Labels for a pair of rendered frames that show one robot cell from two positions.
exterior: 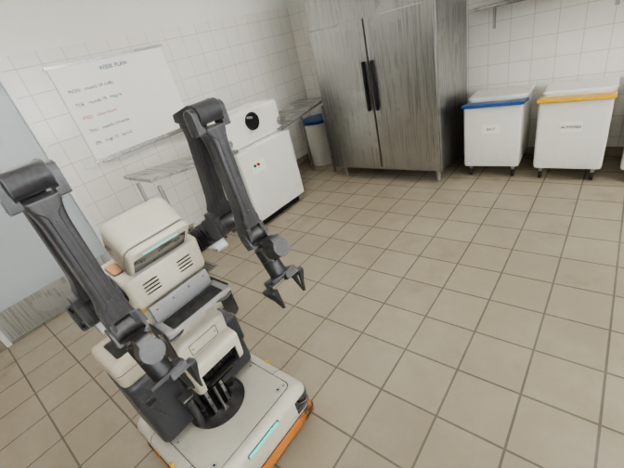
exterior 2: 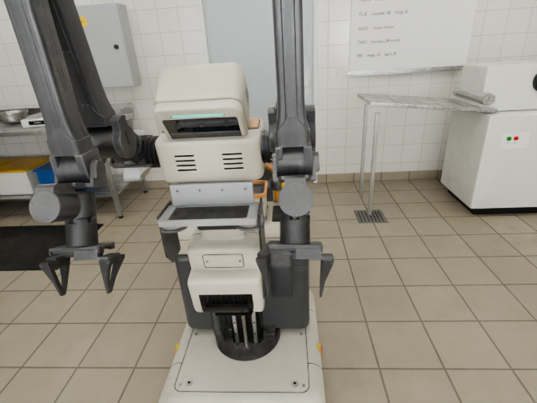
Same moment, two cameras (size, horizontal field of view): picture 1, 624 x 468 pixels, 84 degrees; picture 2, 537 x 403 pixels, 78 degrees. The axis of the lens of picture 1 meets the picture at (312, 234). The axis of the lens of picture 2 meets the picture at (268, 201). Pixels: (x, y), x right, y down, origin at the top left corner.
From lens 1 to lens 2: 0.66 m
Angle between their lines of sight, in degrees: 44
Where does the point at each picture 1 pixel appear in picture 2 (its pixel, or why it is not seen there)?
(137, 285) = (169, 153)
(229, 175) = (278, 40)
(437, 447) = not seen: outside the picture
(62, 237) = (16, 19)
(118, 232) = (165, 80)
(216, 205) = not seen: hidden behind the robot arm
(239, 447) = (215, 392)
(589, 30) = not seen: outside the picture
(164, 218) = (218, 88)
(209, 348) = (223, 273)
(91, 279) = (39, 89)
